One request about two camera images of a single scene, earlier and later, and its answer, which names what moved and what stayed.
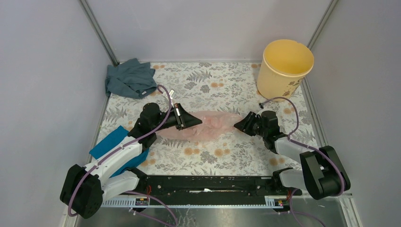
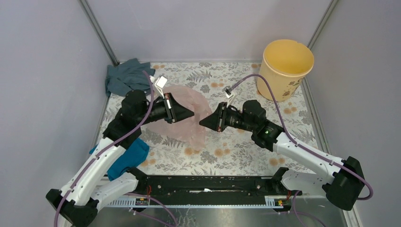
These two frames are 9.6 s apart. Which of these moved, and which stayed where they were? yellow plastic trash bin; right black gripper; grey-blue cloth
Moved: right black gripper
Stayed: yellow plastic trash bin; grey-blue cloth
